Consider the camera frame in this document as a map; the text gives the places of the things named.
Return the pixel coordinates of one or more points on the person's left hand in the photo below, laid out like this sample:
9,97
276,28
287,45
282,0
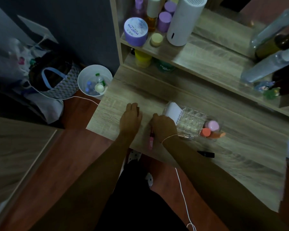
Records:
130,122

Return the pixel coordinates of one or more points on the person's left fingers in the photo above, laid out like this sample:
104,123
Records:
134,107

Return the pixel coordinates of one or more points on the person's right fingers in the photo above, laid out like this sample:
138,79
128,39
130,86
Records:
154,121

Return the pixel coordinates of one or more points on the wooden shelf unit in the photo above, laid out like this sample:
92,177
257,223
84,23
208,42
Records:
207,57

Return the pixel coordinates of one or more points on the small yellow jar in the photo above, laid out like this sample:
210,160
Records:
156,39

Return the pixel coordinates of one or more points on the white round ball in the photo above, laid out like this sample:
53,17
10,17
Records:
99,88

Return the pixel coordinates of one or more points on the clear plastic bottle green cap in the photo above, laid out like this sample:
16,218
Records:
100,78

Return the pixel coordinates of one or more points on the person's right forearm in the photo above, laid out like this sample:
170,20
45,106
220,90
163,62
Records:
219,190

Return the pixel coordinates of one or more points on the small green figurine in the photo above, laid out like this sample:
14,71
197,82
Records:
271,93

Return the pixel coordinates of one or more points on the clear acrylic organizer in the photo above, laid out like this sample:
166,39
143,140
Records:
192,122

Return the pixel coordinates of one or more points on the white cloth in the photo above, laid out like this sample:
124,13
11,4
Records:
48,108

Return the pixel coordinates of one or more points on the person's left forearm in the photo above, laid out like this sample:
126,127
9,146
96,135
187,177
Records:
91,185

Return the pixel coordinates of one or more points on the white cylindrical humidifier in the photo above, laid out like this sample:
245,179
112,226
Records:
185,21

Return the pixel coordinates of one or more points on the small metal clip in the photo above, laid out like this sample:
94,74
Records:
185,135

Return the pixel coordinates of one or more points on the orange round makeup sponge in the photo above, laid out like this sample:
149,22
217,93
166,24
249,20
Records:
205,132

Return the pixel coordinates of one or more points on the green jar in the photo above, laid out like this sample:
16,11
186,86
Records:
164,66

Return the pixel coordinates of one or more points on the person's black trousers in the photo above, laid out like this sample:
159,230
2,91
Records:
137,204

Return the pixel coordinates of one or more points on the clear plastic bag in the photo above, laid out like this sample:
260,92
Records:
19,57

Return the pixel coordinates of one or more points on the purple pump bottle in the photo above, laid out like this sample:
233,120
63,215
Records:
139,5

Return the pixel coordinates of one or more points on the dark olive glass bottle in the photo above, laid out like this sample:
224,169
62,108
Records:
274,46

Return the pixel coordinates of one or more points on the purple capped bottle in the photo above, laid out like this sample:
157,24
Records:
164,21
170,7

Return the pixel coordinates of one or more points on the small blue figurine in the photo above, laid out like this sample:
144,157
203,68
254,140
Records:
263,86

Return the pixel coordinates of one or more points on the clear spray bottle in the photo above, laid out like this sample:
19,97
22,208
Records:
272,28
267,66

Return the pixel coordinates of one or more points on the white round waste bin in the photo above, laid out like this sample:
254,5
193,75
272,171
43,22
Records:
83,79

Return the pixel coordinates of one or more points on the pink lip gloss tube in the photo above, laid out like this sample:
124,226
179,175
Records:
151,141

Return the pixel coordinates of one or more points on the person's right hand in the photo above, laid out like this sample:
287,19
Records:
165,127

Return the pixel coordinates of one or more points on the purple jar white lid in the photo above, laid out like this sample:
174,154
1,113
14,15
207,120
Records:
136,31

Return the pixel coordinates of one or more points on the blue crumpled plastic bottle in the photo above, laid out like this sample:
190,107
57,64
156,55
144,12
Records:
89,87

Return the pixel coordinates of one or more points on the wooden furniture panel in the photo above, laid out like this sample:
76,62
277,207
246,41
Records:
16,161

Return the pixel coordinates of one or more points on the amber bottle cream cap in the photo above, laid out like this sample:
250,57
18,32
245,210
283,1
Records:
153,14

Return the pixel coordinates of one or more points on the white polka dot slipper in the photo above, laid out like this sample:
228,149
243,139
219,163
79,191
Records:
149,180
134,156

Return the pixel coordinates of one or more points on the orange pointed makeup sponge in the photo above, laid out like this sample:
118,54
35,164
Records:
218,135

